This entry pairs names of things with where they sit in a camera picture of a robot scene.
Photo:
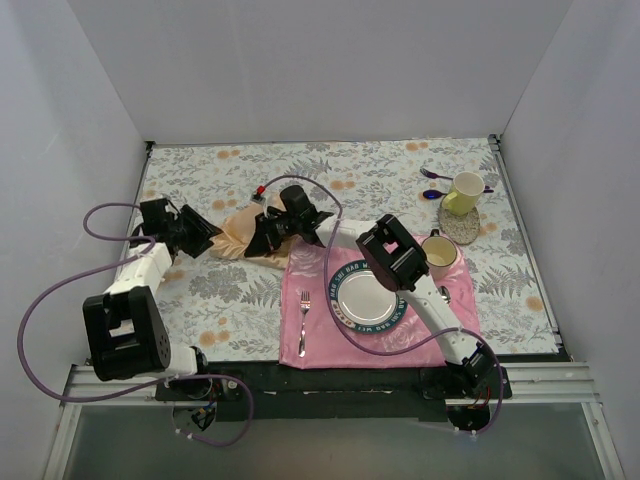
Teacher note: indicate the purple plastic spoon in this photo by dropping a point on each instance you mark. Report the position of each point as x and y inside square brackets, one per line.
[433, 194]

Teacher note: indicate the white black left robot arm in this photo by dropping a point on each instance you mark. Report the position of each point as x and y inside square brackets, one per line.
[126, 334]

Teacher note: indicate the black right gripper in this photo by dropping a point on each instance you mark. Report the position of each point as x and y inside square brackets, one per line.
[273, 232]

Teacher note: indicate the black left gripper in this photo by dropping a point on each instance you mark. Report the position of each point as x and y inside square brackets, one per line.
[187, 231]

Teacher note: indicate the white plate teal rim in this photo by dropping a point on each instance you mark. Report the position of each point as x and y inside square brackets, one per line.
[361, 303]

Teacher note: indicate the silver spoon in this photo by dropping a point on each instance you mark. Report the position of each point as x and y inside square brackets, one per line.
[445, 294]

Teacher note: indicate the yellow green mug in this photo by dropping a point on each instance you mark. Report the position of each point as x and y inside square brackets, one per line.
[466, 188]

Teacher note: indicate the purple plastic fork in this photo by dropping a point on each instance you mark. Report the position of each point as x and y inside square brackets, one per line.
[432, 175]

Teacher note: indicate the pink rose placemat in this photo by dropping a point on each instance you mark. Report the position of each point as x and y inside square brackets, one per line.
[326, 347]

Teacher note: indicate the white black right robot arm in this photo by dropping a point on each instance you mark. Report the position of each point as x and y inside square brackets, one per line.
[399, 265]

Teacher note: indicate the floral tablecloth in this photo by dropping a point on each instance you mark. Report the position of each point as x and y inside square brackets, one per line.
[231, 308]

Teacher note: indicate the aluminium frame rail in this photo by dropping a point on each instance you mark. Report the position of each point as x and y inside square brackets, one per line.
[531, 383]

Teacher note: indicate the peach satin napkin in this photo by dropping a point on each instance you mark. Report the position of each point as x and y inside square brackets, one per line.
[237, 232]

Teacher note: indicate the silver fork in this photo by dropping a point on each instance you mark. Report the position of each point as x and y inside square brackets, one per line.
[305, 305]

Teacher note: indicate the speckled round coaster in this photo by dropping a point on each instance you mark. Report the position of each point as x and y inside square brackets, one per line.
[461, 229]

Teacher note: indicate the cream enamel mug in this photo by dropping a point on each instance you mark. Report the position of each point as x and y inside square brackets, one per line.
[441, 254]

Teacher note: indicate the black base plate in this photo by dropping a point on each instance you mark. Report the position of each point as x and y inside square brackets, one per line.
[282, 393]

